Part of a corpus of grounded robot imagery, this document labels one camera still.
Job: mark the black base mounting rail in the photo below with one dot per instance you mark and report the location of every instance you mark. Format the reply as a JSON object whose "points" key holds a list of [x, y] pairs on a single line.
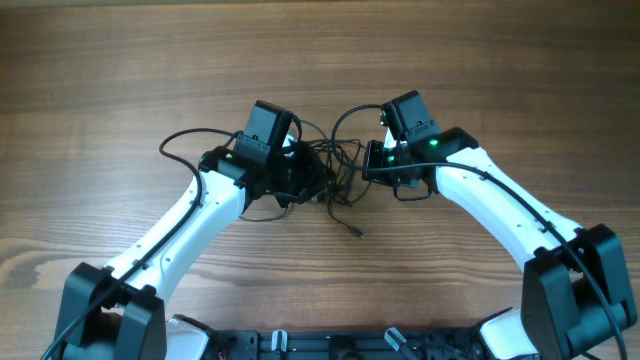
{"points": [[393, 343]]}

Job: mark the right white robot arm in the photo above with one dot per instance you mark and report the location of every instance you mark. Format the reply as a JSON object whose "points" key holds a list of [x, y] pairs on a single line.
{"points": [[576, 289]]}

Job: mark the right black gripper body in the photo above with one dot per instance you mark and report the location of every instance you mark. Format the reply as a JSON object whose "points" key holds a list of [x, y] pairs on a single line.
{"points": [[385, 165]]}

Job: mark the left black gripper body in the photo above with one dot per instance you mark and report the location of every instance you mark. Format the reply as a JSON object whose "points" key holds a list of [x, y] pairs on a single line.
{"points": [[297, 175]]}

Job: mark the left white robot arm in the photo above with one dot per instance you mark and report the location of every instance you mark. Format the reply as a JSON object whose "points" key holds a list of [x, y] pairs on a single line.
{"points": [[118, 311]]}

